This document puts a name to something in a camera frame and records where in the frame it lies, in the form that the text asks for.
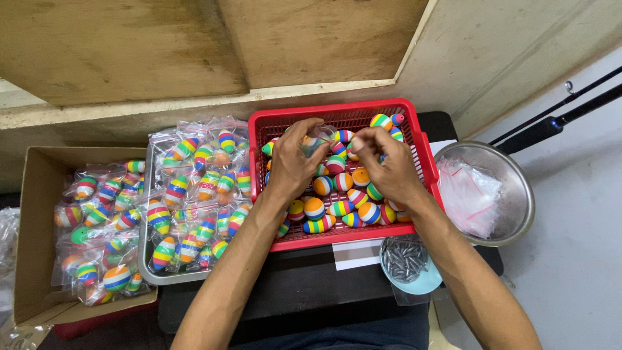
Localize crumpled clear plastic bag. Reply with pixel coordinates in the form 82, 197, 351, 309
0, 206, 21, 275

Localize red plastic basket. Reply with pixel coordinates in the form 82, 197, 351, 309
248, 98, 445, 253

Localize white paper sheet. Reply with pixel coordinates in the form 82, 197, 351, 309
332, 238, 386, 271
428, 139, 458, 157

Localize person's dark trousers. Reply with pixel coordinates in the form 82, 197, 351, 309
227, 302, 431, 350

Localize light blue bowl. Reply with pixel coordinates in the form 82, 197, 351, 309
379, 234, 444, 296

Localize heap of bagged striped floats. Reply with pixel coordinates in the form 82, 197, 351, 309
52, 159, 147, 306
146, 116, 253, 273

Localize thick black fishing rod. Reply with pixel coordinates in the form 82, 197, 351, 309
495, 84, 622, 156

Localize cardboard box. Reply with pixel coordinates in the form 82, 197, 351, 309
13, 146, 159, 327

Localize small clear zip bag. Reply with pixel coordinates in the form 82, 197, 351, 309
301, 124, 339, 158

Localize red plastic container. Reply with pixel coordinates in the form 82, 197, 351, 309
52, 302, 160, 341

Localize pile of loose striped floats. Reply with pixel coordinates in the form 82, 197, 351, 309
261, 113, 414, 239

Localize heap of grey lead sinkers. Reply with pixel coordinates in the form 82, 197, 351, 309
382, 235, 430, 283

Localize pile of empty zip bags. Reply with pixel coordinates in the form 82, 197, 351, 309
436, 157, 504, 239

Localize person's right hand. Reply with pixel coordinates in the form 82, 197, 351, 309
350, 127, 429, 208

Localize thin black fishing rod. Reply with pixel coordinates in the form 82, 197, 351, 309
488, 66, 622, 146

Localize person's left hand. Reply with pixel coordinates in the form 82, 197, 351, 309
265, 118, 337, 201

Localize steel bowl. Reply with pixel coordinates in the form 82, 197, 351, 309
433, 140, 536, 248

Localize metal tray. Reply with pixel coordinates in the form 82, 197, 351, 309
137, 127, 253, 286

